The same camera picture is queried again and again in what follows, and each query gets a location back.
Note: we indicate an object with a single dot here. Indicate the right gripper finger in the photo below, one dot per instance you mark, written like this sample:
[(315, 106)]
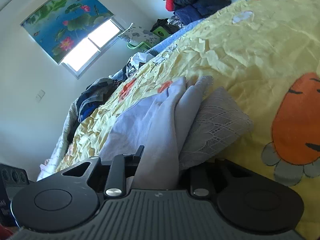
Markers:
[(138, 156)]

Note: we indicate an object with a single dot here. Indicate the white lace small garment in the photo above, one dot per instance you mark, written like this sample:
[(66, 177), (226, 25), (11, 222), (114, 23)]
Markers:
[(180, 127)]

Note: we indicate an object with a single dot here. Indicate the folded dark clothes stack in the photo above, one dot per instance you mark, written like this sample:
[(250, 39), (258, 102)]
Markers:
[(95, 95)]

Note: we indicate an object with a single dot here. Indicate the white quilted blanket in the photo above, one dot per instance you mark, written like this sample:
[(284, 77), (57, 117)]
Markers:
[(66, 138)]

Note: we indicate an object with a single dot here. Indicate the blue bed sheet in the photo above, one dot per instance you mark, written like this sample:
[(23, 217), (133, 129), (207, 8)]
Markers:
[(157, 49)]

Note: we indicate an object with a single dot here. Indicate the black white patterned garment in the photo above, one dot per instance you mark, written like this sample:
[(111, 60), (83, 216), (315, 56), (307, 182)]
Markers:
[(134, 63)]

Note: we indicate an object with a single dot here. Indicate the bright window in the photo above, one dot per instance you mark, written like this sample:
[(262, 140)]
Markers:
[(92, 47)]

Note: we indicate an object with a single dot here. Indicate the floral white pillow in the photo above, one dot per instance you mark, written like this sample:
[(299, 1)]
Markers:
[(135, 35)]

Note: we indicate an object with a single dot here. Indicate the green plastic chair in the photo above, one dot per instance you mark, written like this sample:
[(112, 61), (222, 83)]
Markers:
[(160, 32)]

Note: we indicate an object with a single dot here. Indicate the lotus print roller blind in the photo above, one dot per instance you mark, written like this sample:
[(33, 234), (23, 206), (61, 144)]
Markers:
[(59, 25)]

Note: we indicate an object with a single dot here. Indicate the navy blue jacket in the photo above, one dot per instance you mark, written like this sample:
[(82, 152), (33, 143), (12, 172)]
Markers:
[(192, 10)]

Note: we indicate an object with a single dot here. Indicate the yellow carrot print quilt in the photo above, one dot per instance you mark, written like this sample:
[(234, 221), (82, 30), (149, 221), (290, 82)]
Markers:
[(265, 53)]

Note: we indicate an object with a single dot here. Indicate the white wall switch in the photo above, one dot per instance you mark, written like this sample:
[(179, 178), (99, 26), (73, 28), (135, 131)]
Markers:
[(40, 95)]

